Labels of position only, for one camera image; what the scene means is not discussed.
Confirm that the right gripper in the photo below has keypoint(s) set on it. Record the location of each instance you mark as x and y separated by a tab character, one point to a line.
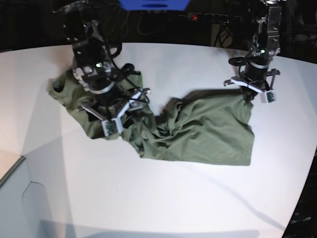
107	99

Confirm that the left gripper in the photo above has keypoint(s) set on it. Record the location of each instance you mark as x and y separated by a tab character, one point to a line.
255	74

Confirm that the green t-shirt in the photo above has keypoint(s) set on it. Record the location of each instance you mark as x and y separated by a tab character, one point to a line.
210	127

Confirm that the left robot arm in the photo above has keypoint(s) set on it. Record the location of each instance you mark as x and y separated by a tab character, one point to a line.
265	42

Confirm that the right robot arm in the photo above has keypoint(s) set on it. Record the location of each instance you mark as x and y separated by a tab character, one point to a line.
93	64

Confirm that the black power strip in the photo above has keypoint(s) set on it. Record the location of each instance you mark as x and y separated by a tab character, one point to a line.
208	18

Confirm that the blue plastic bin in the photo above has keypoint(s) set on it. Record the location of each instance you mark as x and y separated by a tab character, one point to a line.
140	5

